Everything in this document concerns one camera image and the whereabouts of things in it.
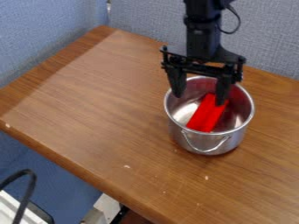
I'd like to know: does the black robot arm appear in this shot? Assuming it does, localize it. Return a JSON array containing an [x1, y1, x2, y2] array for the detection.
[[160, 0, 247, 106]]

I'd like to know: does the metal pot with handles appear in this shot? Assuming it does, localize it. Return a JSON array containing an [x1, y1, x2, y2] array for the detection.
[[163, 76, 255, 156]]

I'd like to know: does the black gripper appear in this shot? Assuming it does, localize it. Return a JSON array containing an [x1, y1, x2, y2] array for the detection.
[[160, 17, 247, 106]]

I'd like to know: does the white table support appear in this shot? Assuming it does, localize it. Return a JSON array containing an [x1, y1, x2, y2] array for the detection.
[[79, 193, 120, 224]]

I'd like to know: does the black cable loop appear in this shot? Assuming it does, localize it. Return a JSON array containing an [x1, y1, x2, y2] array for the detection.
[[0, 168, 38, 224]]

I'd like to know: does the red block object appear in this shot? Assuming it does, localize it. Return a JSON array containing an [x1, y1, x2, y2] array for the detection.
[[186, 94, 230, 133]]

